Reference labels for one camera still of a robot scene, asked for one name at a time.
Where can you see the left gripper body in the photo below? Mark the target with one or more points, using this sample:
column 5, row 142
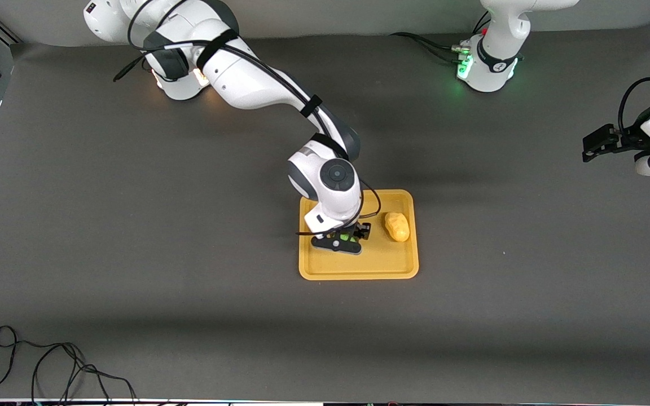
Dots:
column 628, row 139

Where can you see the green apple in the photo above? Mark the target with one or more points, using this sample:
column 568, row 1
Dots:
column 348, row 237

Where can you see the yellow potato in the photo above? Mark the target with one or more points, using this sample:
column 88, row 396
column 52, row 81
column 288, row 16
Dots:
column 397, row 227

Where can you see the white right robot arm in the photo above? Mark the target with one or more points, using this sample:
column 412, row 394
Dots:
column 246, row 79

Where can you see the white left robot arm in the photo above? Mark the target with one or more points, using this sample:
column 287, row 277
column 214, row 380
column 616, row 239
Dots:
column 497, row 51

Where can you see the yellow plastic tray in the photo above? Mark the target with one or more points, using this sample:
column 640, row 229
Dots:
column 359, row 262

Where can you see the dark grey table mat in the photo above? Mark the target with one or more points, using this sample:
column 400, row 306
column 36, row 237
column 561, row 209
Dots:
column 189, row 316

